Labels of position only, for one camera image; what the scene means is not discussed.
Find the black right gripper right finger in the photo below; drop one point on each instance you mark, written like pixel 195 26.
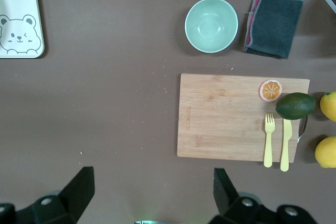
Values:
pixel 223 192

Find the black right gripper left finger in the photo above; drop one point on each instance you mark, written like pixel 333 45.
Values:
pixel 78 190

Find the yellow plastic fork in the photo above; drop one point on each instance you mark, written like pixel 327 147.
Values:
pixel 268 144

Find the wooden cutting board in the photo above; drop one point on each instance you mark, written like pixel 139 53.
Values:
pixel 223 117

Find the yellow plastic knife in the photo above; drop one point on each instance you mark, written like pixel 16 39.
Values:
pixel 286 140

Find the yellow lemon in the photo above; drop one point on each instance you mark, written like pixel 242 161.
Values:
pixel 327 152
pixel 329 106

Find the orange slice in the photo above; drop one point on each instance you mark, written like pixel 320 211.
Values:
pixel 271 90

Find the green avocado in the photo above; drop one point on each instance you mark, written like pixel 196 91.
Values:
pixel 295 106

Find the pale green bowl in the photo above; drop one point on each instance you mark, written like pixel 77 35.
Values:
pixel 211 25

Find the dark grey folded cloth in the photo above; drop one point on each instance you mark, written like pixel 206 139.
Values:
pixel 277 24

